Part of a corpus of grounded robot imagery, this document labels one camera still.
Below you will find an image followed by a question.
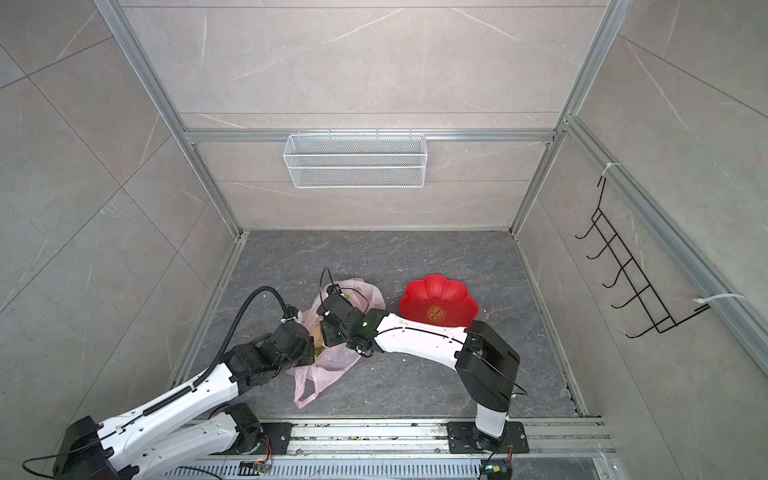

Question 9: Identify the pink plastic bag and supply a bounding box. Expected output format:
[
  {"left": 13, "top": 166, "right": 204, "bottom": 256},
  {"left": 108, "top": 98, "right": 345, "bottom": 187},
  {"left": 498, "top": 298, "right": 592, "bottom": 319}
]
[{"left": 288, "top": 278, "right": 386, "bottom": 409}]

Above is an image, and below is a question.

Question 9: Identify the red flower-shaped plastic bowl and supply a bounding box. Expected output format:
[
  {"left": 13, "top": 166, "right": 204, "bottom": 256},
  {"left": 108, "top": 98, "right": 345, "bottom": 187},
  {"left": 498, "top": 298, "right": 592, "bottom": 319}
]
[{"left": 399, "top": 274, "right": 479, "bottom": 328}]

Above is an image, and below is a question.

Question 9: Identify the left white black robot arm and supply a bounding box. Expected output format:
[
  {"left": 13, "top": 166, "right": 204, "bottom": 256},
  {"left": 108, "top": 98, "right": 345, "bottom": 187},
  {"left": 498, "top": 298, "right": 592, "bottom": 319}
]
[{"left": 52, "top": 320, "right": 315, "bottom": 479}]

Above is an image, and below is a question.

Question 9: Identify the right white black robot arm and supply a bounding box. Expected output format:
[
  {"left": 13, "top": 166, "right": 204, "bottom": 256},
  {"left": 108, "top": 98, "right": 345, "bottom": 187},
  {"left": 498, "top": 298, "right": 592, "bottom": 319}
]
[{"left": 317, "top": 287, "right": 520, "bottom": 442}]

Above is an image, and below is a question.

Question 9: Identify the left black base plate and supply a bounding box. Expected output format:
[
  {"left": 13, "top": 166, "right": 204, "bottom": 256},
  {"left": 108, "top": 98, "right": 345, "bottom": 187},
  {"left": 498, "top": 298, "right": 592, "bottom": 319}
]
[{"left": 237, "top": 422, "right": 293, "bottom": 458}]

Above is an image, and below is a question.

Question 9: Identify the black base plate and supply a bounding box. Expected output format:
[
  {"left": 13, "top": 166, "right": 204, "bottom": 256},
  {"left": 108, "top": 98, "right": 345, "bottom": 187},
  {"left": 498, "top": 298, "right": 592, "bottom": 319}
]
[
  {"left": 237, "top": 422, "right": 293, "bottom": 458},
  {"left": 445, "top": 421, "right": 530, "bottom": 455}
]

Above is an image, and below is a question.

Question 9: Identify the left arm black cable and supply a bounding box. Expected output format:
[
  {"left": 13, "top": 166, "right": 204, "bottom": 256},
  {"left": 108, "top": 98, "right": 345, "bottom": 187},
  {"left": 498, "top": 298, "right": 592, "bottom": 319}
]
[{"left": 22, "top": 286, "right": 298, "bottom": 479}]

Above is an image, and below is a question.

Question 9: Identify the white wire mesh basket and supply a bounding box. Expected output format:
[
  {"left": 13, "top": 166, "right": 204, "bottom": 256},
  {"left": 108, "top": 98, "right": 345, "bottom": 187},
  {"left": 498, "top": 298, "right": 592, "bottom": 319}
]
[{"left": 283, "top": 133, "right": 428, "bottom": 189}]

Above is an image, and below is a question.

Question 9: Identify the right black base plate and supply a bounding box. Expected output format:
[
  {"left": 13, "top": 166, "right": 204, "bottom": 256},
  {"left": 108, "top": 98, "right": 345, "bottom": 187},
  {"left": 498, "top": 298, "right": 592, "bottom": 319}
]
[{"left": 445, "top": 421, "right": 530, "bottom": 455}]

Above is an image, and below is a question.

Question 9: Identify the aluminium mounting rail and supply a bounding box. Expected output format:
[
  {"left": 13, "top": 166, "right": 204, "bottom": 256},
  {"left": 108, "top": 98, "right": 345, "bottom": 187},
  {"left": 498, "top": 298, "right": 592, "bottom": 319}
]
[{"left": 116, "top": 418, "right": 619, "bottom": 462}]

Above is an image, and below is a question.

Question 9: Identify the black wire hook rack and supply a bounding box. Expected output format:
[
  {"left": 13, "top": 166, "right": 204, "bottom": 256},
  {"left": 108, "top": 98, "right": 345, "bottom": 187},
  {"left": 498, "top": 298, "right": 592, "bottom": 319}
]
[{"left": 574, "top": 177, "right": 711, "bottom": 339}]

